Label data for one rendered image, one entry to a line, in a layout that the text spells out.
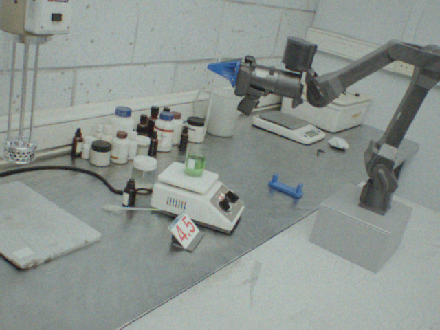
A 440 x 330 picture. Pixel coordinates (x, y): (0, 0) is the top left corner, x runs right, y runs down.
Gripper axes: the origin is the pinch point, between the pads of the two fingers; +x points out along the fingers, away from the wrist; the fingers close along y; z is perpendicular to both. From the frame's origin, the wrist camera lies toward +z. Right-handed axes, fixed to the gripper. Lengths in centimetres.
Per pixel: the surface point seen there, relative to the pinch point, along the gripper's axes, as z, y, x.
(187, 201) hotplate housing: 29.7, -8.0, 1.2
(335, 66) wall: 12, 142, -43
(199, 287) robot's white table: 34.8, -32.2, -6.5
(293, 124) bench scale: 30, 82, -25
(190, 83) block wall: 21, 71, 16
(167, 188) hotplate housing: 28.3, -6.7, 6.4
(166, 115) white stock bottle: 23.8, 34.0, 16.6
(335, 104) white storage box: 22, 100, -42
